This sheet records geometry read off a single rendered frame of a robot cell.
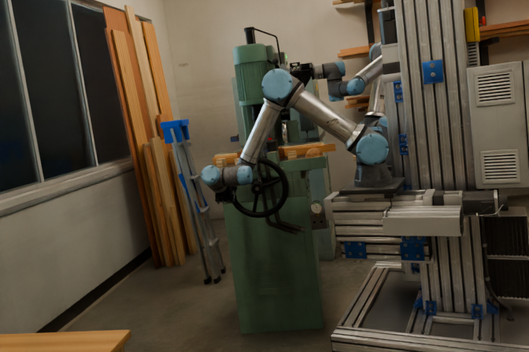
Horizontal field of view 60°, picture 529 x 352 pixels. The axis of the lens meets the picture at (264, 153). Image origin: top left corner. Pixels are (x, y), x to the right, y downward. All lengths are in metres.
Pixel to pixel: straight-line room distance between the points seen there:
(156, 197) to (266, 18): 2.19
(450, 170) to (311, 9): 3.10
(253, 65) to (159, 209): 1.72
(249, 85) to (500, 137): 1.19
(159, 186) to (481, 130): 2.54
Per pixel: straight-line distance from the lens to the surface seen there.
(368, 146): 1.70
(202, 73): 4.97
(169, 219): 3.78
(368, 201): 1.89
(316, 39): 4.75
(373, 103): 2.47
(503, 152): 1.93
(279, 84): 1.70
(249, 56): 2.39
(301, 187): 2.33
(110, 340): 1.63
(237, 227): 2.41
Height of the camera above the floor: 1.20
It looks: 6 degrees down
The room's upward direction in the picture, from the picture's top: 7 degrees counter-clockwise
